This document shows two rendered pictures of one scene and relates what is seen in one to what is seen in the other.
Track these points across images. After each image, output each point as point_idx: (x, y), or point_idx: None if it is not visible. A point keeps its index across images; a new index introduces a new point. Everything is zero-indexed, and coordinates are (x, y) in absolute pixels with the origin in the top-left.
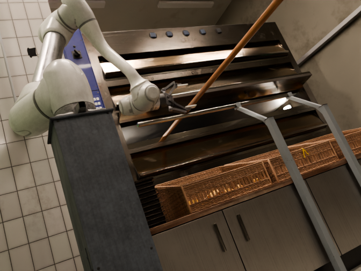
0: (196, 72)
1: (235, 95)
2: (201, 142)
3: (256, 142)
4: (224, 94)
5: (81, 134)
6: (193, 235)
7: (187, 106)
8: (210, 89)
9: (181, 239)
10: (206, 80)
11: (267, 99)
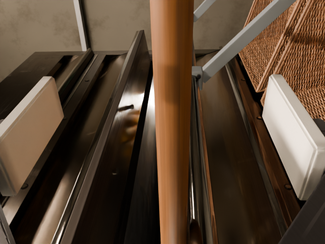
0: (30, 179)
1: (128, 124)
2: (223, 240)
3: (245, 124)
4: (120, 137)
5: None
6: None
7: (310, 130)
8: (95, 151)
9: None
10: (62, 166)
11: None
